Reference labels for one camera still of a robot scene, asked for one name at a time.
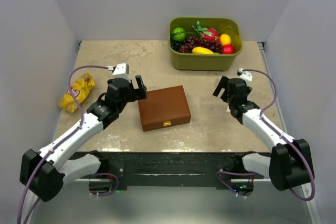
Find brown jewelry box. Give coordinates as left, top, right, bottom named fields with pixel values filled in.
left=138, top=85, right=191, bottom=132

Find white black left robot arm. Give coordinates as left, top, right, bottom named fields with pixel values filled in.
left=19, top=75, right=147, bottom=202

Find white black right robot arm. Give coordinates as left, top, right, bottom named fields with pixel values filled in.
left=213, top=76, right=314, bottom=191

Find red toy apple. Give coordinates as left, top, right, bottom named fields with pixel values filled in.
left=222, top=45, right=235, bottom=55

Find yellow potato chips bag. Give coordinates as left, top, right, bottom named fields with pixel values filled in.
left=58, top=72, right=96, bottom=113

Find yellow toy mango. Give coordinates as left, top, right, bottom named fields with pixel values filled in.
left=192, top=47, right=214, bottom=55

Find yellow orange toy lemon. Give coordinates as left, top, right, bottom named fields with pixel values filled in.
left=220, top=34, right=232, bottom=46

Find pink toy dragon fruit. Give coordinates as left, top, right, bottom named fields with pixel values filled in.
left=192, top=21, right=220, bottom=42

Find purple toy grapes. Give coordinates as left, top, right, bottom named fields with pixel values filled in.
left=171, top=37, right=222, bottom=54

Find green plastic fruit bin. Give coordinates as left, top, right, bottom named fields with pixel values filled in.
left=168, top=17, right=243, bottom=71

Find green toy melon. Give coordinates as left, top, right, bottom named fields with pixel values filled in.
left=171, top=27, right=186, bottom=42

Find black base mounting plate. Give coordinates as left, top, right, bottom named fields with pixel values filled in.
left=86, top=151, right=263, bottom=196

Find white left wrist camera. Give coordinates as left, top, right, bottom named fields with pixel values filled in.
left=112, top=63, right=131, bottom=82

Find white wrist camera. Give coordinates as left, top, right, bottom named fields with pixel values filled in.
left=112, top=63, right=131, bottom=82
left=237, top=68, right=253, bottom=84

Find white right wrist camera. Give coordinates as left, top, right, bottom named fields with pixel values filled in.
left=237, top=68, right=253, bottom=84

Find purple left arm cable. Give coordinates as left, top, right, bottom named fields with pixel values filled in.
left=16, top=65, right=120, bottom=224

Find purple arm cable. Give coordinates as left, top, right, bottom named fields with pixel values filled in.
left=216, top=68, right=316, bottom=202
left=16, top=65, right=120, bottom=224

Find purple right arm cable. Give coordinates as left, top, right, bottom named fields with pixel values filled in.
left=216, top=68, right=316, bottom=202

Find aluminium frame rail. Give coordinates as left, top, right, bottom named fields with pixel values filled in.
left=257, top=42, right=322, bottom=224

